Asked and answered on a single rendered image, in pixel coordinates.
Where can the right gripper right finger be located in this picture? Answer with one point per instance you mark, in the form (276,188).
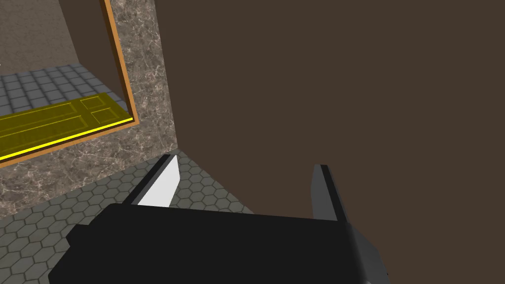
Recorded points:
(325,195)

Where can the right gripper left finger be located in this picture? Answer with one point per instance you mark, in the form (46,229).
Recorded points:
(159,187)

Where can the yellow panelled door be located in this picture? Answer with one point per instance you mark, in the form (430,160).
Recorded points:
(55,124)

